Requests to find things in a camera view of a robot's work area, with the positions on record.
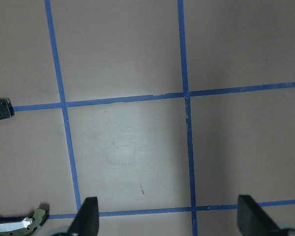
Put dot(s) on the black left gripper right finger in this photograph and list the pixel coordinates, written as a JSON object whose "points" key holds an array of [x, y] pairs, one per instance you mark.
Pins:
{"points": [[252, 220]]}

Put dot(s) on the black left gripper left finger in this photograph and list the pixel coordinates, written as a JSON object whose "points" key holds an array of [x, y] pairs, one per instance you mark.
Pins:
{"points": [[86, 222]]}

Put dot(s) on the green brake shoe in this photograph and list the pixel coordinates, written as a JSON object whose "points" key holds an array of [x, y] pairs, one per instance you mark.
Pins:
{"points": [[25, 225]]}

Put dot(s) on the small black plastic part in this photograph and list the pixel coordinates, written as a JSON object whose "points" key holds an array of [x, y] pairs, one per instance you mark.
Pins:
{"points": [[6, 109]]}

